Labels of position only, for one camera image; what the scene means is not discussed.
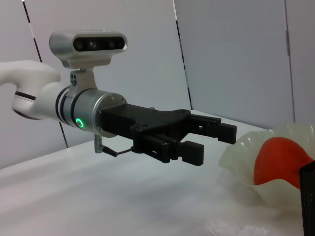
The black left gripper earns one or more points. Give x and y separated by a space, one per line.
152 120

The orange fruit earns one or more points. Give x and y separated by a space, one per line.
280 159

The translucent green fruit bowl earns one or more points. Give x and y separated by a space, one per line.
241 152

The black mesh pen holder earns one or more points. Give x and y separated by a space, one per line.
308 201

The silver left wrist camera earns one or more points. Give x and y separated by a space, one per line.
93 46

